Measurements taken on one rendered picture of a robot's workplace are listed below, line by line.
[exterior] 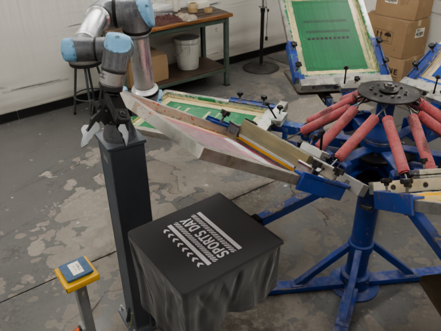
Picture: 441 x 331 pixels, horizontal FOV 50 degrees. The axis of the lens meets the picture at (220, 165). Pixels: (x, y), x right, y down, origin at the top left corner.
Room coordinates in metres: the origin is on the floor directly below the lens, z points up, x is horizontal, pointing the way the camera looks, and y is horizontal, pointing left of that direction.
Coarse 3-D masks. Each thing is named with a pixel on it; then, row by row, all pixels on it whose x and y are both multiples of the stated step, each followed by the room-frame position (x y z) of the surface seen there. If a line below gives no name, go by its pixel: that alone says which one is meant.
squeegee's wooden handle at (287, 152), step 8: (248, 128) 1.85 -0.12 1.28; (256, 128) 1.82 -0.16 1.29; (248, 136) 1.82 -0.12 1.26; (256, 136) 1.80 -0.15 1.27; (264, 136) 1.77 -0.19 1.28; (272, 136) 1.74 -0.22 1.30; (264, 144) 1.74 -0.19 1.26; (272, 144) 1.71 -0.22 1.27; (280, 144) 1.69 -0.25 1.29; (288, 144) 1.66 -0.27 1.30; (272, 152) 1.69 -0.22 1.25; (280, 152) 1.66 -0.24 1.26; (288, 152) 1.64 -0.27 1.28; (296, 152) 1.62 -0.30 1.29; (304, 152) 1.60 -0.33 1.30; (288, 160) 1.62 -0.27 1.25; (296, 160) 1.59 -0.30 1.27; (304, 160) 1.57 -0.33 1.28
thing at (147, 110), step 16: (128, 96) 1.57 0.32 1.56; (144, 112) 1.45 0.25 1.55; (160, 112) 1.72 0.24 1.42; (176, 112) 1.76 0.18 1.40; (160, 128) 1.35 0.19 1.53; (176, 128) 1.31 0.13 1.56; (208, 128) 1.85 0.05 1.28; (224, 128) 1.90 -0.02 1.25; (192, 144) 1.22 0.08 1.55; (208, 160) 1.19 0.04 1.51; (224, 160) 1.22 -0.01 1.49; (240, 160) 1.26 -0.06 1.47; (272, 176) 1.34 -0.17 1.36; (288, 176) 1.39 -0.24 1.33; (320, 176) 1.65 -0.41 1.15
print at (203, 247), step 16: (176, 224) 1.61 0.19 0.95; (192, 224) 1.60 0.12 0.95; (208, 224) 1.60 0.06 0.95; (176, 240) 1.50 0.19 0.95; (192, 240) 1.50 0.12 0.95; (208, 240) 1.50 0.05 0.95; (224, 240) 1.49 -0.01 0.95; (192, 256) 1.40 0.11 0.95; (208, 256) 1.40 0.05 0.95; (224, 256) 1.40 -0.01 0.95
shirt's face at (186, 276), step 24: (168, 216) 1.66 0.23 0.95; (216, 216) 1.66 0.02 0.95; (240, 216) 1.66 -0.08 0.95; (144, 240) 1.50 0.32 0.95; (168, 240) 1.50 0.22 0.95; (240, 240) 1.49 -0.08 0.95; (264, 240) 1.49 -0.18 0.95; (168, 264) 1.36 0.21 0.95; (192, 264) 1.36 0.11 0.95; (216, 264) 1.36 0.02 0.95; (192, 288) 1.23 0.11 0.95
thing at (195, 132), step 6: (180, 126) 1.62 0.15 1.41; (186, 126) 1.68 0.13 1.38; (186, 132) 1.54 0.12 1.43; (192, 132) 1.60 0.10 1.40; (198, 132) 1.66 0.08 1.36; (204, 132) 1.73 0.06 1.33; (204, 138) 1.58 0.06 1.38; (210, 138) 1.64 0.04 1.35; (216, 138) 1.70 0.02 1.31; (222, 144) 1.61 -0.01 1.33; (228, 144) 1.67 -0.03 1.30; (240, 150) 1.65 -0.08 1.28; (252, 150) 1.80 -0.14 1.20
